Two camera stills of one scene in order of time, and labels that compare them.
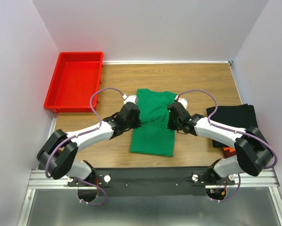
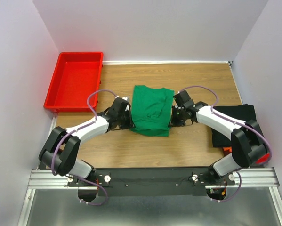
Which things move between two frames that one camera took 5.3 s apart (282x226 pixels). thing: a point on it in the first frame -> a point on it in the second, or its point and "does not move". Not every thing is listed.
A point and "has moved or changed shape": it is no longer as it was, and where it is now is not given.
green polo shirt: (153, 136) has moved or changed shape
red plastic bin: (78, 74) does not move
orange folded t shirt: (230, 149) does not move
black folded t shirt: (238, 117) does not move
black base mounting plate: (153, 181) does not move
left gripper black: (138, 122) -> (130, 125)
